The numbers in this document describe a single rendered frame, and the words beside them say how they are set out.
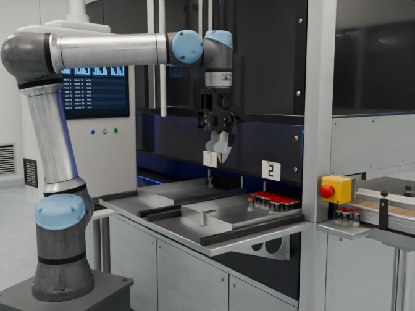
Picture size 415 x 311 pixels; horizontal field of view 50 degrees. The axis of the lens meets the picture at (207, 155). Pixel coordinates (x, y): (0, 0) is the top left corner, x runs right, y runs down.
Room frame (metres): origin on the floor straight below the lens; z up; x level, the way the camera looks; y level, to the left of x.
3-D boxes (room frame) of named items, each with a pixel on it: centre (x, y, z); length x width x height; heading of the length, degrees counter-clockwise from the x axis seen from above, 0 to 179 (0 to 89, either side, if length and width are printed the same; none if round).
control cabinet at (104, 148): (2.02, 0.58, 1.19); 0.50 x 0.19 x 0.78; 136
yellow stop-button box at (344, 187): (1.30, -0.39, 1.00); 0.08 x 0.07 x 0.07; 127
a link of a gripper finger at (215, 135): (1.27, -0.02, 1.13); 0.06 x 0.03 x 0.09; 127
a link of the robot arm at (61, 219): (1.08, 0.37, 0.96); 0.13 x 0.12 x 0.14; 8
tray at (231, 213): (1.42, -0.13, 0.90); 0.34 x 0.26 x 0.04; 127
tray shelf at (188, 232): (1.52, 0.01, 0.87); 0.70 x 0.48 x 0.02; 37
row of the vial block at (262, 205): (1.48, -0.21, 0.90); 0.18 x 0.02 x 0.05; 37
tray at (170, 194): (1.70, 0.06, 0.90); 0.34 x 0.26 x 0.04; 127
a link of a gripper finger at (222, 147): (1.24, -0.04, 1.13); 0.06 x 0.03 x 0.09; 127
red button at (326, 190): (1.28, -0.35, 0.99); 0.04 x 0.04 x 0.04; 37
